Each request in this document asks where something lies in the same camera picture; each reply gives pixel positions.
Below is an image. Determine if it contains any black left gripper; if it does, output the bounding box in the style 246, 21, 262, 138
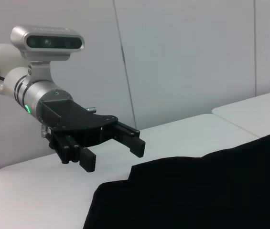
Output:
39, 99, 146, 173

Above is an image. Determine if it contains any black t-shirt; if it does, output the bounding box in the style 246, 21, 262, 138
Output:
82, 128, 270, 229

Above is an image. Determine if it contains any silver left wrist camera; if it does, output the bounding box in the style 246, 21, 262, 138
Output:
10, 24, 86, 83

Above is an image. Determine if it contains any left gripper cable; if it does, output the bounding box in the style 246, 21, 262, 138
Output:
40, 124, 49, 139

